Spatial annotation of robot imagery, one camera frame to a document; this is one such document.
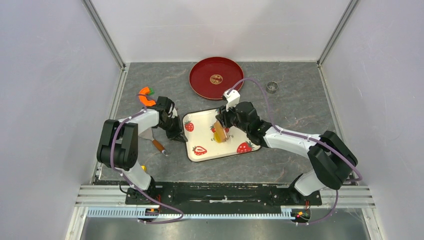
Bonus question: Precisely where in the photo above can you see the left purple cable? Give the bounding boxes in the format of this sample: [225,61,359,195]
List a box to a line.
[109,94,185,225]

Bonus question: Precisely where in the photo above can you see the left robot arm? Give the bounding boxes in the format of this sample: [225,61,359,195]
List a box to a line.
[96,96,188,204]

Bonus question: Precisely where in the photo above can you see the red round plate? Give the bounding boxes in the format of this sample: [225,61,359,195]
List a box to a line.
[188,56,244,101]

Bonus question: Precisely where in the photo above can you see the wooden dough roller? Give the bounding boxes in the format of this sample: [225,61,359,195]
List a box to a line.
[212,121,228,143]

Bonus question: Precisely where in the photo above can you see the white strawberry tray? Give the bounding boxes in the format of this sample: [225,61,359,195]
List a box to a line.
[182,108,262,163]

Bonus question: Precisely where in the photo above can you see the metal scraper wooden handle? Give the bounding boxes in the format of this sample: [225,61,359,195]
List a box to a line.
[138,127,169,156]

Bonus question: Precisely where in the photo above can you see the orange curved toy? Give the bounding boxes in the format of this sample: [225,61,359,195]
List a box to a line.
[137,86,156,107]

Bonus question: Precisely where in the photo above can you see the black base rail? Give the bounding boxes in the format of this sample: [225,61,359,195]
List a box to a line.
[124,181,322,216]

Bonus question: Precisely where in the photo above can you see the yellow dough ball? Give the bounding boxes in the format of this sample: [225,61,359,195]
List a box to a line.
[214,132,225,143]

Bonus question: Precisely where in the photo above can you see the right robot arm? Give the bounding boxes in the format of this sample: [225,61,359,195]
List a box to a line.
[215,101,358,204]

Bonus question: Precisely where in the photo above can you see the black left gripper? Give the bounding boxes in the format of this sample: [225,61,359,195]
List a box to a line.
[157,115,186,143]

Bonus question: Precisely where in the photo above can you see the small metal ring cutter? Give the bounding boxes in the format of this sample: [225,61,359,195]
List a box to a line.
[266,81,279,94]

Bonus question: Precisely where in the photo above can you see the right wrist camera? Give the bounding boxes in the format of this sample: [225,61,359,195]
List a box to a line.
[223,89,241,111]

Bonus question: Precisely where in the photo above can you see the purple cable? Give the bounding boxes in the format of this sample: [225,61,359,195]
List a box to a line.
[225,77,364,226]
[109,94,185,225]

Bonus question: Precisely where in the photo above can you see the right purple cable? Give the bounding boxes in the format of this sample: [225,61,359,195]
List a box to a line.
[225,77,364,226]

